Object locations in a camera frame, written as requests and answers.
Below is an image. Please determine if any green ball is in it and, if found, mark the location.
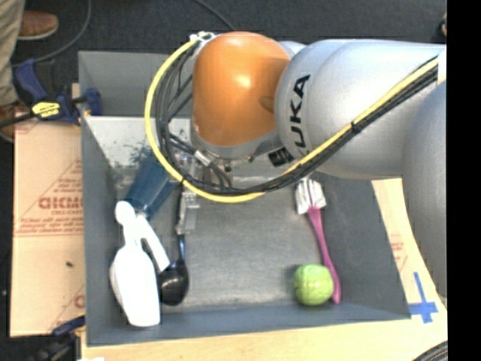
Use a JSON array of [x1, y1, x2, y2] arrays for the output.
[[292, 263, 335, 308]]

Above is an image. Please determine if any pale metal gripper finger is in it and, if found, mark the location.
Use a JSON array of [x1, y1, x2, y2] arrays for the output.
[[174, 188, 199, 237]]

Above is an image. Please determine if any white plastic bottle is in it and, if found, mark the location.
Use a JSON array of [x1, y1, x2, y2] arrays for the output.
[[108, 238, 163, 328]]

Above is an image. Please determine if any black ladle with blue handle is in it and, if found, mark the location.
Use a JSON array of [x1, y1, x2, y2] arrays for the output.
[[156, 192, 191, 308]]

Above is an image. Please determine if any blue spray bottle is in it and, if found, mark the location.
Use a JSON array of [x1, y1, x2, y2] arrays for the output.
[[114, 155, 178, 273]]

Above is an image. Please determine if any grey metal bin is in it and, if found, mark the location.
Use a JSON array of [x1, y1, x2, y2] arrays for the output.
[[77, 50, 413, 347]]

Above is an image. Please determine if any pink brush with white bristles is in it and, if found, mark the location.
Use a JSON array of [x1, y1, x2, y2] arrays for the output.
[[294, 177, 343, 305]]

